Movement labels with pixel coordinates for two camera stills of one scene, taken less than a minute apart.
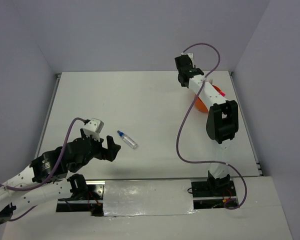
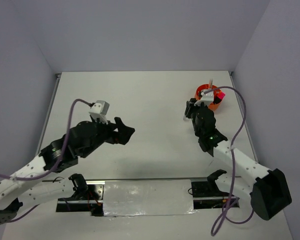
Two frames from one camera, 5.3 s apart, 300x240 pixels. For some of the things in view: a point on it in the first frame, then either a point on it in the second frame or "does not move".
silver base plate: x=118 y=198 does not move
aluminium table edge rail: x=57 y=79 does not move
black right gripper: x=183 y=85 -> x=190 y=107
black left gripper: x=110 y=153 -> x=124 y=132
